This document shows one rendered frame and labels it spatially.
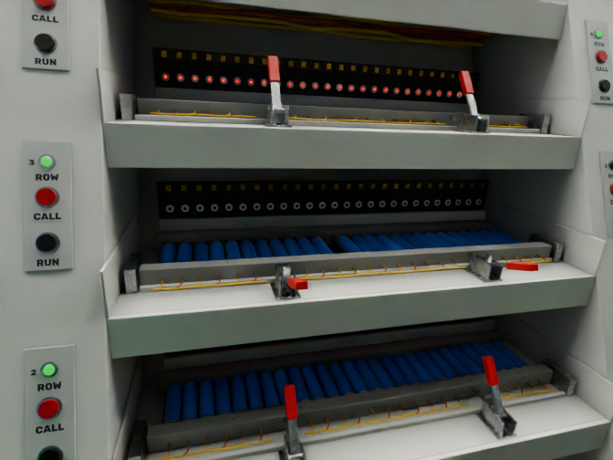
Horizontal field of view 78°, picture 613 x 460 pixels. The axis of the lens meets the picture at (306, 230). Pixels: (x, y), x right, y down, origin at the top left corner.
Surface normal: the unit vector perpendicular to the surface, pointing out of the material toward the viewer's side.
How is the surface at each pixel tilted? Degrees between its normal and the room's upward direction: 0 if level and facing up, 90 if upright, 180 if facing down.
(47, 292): 90
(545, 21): 112
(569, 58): 90
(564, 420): 23
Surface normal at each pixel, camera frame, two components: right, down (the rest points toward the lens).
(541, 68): -0.97, 0.04
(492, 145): 0.26, 0.31
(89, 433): 0.25, -0.07
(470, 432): 0.04, -0.95
